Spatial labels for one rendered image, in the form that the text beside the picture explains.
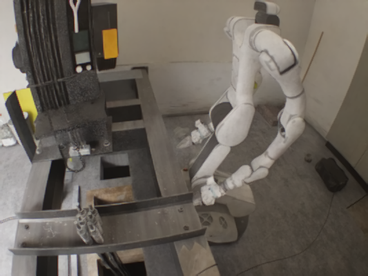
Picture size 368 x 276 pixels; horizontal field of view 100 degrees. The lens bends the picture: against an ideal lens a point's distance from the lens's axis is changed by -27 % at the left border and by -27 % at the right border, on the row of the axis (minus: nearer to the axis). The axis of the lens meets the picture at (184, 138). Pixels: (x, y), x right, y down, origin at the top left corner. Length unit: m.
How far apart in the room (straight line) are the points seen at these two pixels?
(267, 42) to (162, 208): 0.82
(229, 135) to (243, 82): 0.25
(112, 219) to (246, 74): 0.87
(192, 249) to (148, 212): 0.27
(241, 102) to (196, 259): 0.69
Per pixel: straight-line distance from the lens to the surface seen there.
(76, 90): 1.36
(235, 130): 0.95
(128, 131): 1.49
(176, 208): 1.02
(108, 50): 1.19
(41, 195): 1.25
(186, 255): 0.93
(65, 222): 1.08
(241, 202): 1.42
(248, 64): 0.86
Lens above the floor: 1.54
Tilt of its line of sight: 39 degrees down
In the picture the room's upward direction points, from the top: 5 degrees clockwise
